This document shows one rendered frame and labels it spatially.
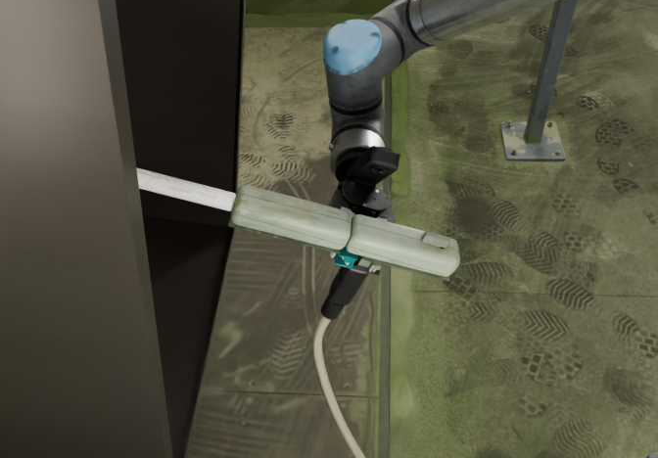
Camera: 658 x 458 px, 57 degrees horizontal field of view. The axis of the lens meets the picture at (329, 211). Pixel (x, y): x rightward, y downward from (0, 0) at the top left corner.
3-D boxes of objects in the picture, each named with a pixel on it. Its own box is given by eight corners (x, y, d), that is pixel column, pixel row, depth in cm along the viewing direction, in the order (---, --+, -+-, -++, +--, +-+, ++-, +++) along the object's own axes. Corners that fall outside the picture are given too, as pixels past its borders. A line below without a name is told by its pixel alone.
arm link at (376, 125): (329, 81, 106) (334, 126, 113) (326, 125, 98) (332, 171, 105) (383, 77, 105) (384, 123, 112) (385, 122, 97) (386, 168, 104)
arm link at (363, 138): (394, 137, 99) (338, 120, 97) (395, 158, 95) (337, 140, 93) (372, 175, 105) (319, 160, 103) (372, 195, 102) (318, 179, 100)
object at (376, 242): (400, 315, 99) (466, 230, 82) (401, 341, 95) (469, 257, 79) (95, 244, 90) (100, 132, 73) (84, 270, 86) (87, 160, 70)
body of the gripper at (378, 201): (368, 250, 94) (367, 195, 102) (391, 214, 88) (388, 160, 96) (321, 238, 92) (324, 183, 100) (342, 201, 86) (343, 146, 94)
